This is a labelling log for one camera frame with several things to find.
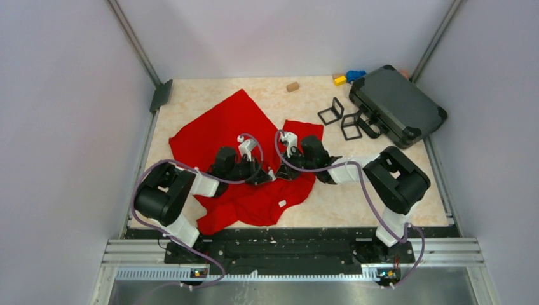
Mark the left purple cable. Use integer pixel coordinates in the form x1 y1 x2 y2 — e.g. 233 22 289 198
131 133 265 291

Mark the brown wooden block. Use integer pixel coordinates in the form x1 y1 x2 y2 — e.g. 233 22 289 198
286 81 300 93

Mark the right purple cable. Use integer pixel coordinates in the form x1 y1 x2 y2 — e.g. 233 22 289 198
274 129 426 288

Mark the yellow toy block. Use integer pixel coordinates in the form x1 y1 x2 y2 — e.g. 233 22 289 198
333 76 347 86

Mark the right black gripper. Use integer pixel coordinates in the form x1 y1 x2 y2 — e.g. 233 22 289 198
275 147 317 181

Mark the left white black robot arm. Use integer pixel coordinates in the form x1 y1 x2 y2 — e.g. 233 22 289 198
133 147 276 263

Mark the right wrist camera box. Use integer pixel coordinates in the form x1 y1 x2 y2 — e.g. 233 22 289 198
279 131 298 158

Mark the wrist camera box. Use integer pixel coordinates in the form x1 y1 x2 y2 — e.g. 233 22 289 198
279 131 298 158
237 135 257 162

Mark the dark grey carrying case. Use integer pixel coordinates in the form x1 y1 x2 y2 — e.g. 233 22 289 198
349 65 448 149

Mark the round glitter brooch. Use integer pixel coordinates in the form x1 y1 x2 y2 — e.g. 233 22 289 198
268 170 276 182

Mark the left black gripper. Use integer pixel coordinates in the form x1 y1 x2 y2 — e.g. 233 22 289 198
226 155 272 186

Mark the purple cable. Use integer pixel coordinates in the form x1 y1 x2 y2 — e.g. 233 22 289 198
274 129 426 288
131 133 265 291

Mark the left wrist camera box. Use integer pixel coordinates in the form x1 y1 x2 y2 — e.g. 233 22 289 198
237 135 257 162

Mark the black corner bracket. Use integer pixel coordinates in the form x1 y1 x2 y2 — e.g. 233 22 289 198
149 79 174 113

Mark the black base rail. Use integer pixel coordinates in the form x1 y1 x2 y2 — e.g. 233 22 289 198
126 227 460 279

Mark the red t-shirt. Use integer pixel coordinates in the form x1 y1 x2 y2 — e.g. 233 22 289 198
168 90 316 235

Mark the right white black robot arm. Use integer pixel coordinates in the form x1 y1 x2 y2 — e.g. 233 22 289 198
274 130 431 262

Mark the open black brooch box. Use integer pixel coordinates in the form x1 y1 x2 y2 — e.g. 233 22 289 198
317 97 345 126

